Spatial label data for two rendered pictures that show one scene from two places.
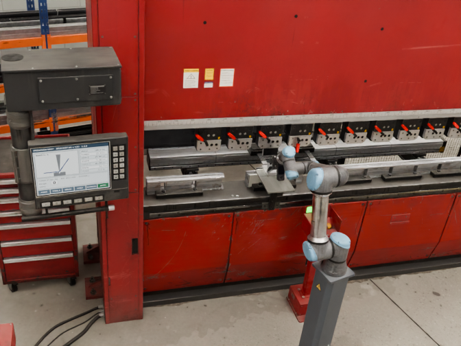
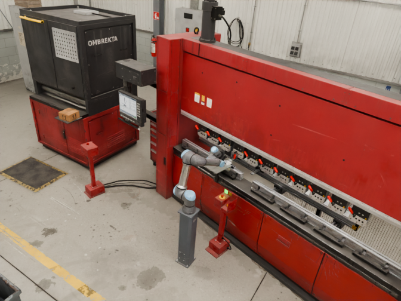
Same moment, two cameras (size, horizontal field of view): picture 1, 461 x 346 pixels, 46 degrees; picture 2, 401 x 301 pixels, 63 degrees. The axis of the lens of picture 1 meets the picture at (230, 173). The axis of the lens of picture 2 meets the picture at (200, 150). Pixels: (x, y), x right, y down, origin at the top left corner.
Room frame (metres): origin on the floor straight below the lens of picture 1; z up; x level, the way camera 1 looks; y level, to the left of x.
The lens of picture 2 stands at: (1.26, -3.07, 3.09)
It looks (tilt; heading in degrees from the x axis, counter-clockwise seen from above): 30 degrees down; 62
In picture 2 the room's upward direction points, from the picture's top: 5 degrees clockwise
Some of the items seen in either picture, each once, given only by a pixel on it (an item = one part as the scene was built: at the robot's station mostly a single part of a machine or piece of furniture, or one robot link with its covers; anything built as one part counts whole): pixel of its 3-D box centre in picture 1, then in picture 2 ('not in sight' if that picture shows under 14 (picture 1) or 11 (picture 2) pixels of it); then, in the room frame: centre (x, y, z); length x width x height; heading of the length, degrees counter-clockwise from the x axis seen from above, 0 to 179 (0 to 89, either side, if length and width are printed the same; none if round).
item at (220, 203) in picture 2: (321, 222); (225, 200); (2.92, -0.63, 0.75); 0.20 x 0.16 x 0.18; 110
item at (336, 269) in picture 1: (335, 261); (189, 206); (2.45, -0.65, 0.82); 0.15 x 0.15 x 0.10
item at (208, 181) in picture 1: (185, 183); (196, 149); (2.95, 0.28, 0.92); 0.50 x 0.06 x 0.10; 108
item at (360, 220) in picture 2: not in sight; (360, 214); (3.61, -1.74, 1.26); 0.15 x 0.09 x 0.17; 108
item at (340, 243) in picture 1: (337, 246); (189, 197); (2.45, -0.64, 0.94); 0.13 x 0.12 x 0.14; 112
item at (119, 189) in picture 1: (80, 167); (133, 107); (2.24, 0.73, 1.42); 0.45 x 0.12 x 0.36; 113
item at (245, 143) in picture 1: (239, 135); (215, 136); (3.05, -0.03, 1.26); 0.15 x 0.09 x 0.17; 108
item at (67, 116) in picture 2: not in sight; (67, 114); (1.50, 1.59, 1.04); 0.30 x 0.26 x 0.12; 122
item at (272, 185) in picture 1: (274, 180); (218, 166); (2.98, -0.29, 1.00); 0.26 x 0.18 x 0.01; 18
